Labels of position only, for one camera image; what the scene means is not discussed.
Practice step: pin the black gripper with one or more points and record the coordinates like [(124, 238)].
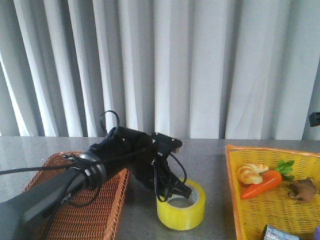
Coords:
[(154, 173)]

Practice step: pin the toy croissant bread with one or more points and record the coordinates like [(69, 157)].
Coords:
[(249, 173)]

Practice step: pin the grey pleated curtain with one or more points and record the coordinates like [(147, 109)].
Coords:
[(203, 69)]

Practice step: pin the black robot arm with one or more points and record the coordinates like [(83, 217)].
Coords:
[(24, 214)]

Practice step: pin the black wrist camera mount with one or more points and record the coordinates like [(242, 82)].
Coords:
[(164, 145)]

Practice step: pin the black device at wall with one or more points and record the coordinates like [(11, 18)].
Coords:
[(314, 119)]

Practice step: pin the silver blue snack packet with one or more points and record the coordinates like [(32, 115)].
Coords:
[(271, 233)]

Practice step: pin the purple object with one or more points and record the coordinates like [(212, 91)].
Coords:
[(316, 233)]

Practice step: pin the yellow wicker basket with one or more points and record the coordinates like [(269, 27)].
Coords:
[(273, 207)]

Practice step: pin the orange toy carrot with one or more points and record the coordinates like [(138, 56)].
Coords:
[(270, 179)]

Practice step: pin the yellow packing tape roll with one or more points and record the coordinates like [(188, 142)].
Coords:
[(180, 213)]

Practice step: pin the brown toy animal figure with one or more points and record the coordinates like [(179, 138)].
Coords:
[(303, 190)]

